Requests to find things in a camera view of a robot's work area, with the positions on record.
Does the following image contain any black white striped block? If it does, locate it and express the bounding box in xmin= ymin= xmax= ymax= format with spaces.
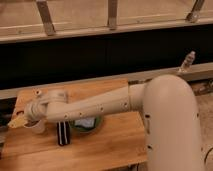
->
xmin=57 ymin=122 xmax=70 ymax=146

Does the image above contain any clear bottle in background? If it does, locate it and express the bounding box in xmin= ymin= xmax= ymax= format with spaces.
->
xmin=178 ymin=51 xmax=195 ymax=73

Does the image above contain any wooden cutting board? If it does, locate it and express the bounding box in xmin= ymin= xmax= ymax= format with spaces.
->
xmin=0 ymin=77 xmax=148 ymax=171

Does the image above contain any middle metal rail bracket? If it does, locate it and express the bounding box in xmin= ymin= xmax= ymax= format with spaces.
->
xmin=107 ymin=0 xmax=118 ymax=30

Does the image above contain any left metal rail bracket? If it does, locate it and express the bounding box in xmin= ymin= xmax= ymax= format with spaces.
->
xmin=36 ymin=0 xmax=55 ymax=36

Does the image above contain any green round bowl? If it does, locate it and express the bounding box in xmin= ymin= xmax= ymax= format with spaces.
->
xmin=69 ymin=116 xmax=103 ymax=133

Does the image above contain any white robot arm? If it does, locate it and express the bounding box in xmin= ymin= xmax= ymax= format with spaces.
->
xmin=9 ymin=74 xmax=205 ymax=171

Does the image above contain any small clear plastic bottle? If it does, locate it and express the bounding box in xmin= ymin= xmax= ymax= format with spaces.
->
xmin=34 ymin=89 xmax=43 ymax=97

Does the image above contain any metal rail bracket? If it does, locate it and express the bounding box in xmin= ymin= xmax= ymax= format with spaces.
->
xmin=186 ymin=0 xmax=205 ymax=23
xmin=107 ymin=0 xmax=118 ymax=30
xmin=36 ymin=0 xmax=55 ymax=36

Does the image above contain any light blue sponge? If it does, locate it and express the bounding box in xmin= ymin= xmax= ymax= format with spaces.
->
xmin=74 ymin=118 xmax=95 ymax=129

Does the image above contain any translucent ceramic cup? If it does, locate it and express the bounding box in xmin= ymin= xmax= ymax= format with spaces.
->
xmin=24 ymin=120 xmax=45 ymax=134

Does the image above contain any right metal rail bracket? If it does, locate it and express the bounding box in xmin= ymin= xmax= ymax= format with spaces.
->
xmin=186 ymin=0 xmax=205 ymax=23

